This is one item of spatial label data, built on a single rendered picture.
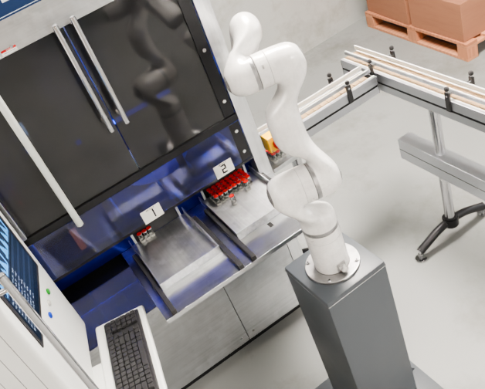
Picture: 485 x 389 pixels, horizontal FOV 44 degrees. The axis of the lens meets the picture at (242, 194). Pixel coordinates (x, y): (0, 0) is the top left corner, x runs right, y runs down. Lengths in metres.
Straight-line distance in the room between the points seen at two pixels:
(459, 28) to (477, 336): 2.46
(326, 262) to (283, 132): 0.51
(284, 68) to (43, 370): 1.08
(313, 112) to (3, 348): 1.65
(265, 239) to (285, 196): 0.48
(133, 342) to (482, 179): 1.60
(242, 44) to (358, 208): 2.07
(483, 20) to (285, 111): 3.23
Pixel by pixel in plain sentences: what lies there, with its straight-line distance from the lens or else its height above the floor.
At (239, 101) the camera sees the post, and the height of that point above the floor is 1.25.
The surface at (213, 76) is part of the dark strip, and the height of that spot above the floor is 1.39.
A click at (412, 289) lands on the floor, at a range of 3.09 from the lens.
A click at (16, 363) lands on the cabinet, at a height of 1.20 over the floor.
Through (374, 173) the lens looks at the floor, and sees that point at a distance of 3.80.
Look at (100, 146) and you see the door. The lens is 2.19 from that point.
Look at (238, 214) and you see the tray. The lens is 2.38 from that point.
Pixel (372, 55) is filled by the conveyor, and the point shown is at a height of 0.93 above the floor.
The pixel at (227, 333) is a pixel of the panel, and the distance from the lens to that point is 2.89.
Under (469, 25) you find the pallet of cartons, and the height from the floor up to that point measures 0.25.
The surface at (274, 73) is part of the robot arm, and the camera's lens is 1.63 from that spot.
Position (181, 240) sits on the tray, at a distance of 2.39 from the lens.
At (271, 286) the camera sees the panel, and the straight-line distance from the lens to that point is 2.87.
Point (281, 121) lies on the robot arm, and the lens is 1.68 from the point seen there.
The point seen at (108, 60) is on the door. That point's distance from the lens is 2.11.
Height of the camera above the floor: 2.33
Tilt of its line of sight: 36 degrees down
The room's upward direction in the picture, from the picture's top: 23 degrees counter-clockwise
